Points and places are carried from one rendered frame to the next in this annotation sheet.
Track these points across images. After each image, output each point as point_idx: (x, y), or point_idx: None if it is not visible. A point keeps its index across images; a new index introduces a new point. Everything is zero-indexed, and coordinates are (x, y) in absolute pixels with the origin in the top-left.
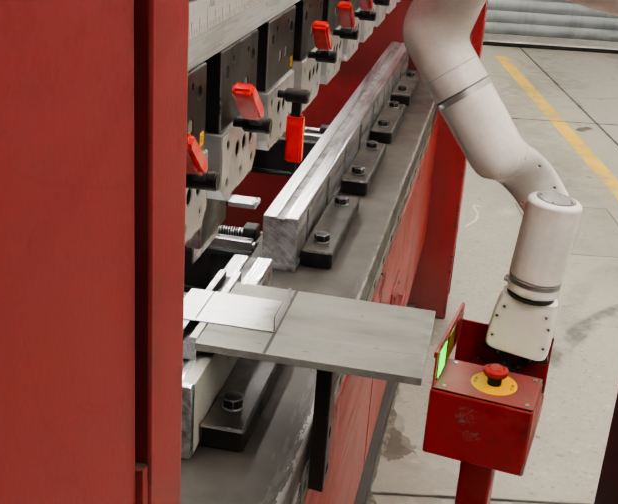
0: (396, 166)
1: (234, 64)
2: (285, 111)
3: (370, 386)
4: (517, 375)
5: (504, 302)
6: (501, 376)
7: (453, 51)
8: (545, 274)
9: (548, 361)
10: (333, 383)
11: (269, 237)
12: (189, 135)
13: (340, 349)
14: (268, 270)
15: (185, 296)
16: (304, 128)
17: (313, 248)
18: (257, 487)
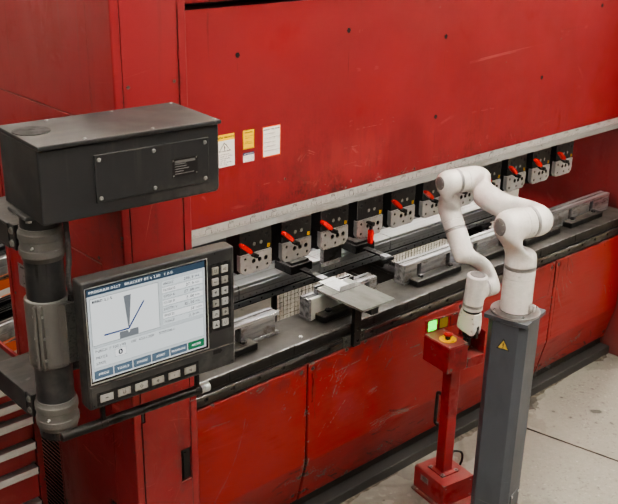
0: None
1: (329, 214)
2: (374, 227)
3: None
4: (460, 339)
5: (461, 310)
6: (447, 335)
7: (448, 214)
8: (469, 301)
9: (484, 340)
10: (357, 312)
11: (396, 271)
12: (285, 232)
13: (352, 299)
14: (372, 279)
15: (328, 278)
16: (373, 233)
17: (414, 278)
18: (318, 331)
